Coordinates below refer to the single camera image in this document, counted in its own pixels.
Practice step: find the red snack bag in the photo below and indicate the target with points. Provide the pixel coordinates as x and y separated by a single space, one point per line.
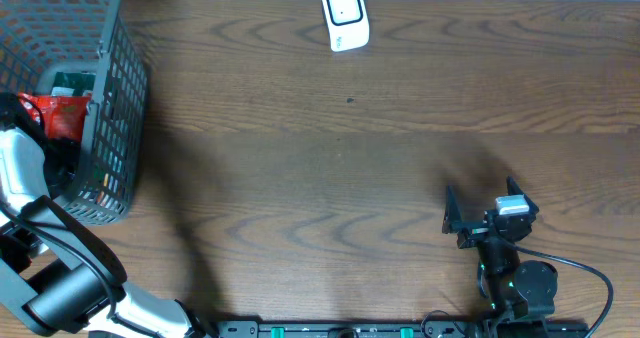
61 117

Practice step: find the white barcode scanner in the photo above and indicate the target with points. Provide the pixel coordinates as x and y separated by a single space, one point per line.
347 24

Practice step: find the green white flat package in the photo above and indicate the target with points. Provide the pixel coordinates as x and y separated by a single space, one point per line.
76 84

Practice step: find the grey plastic mesh basket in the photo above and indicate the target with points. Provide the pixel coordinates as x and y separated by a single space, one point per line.
40 38

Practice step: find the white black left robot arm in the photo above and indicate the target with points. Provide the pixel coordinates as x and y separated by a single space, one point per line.
56 275

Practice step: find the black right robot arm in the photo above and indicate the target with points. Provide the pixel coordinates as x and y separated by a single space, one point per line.
521 292

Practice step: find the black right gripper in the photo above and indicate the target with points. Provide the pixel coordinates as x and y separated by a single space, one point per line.
453 215

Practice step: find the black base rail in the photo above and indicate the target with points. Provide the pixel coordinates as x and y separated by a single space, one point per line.
437 328

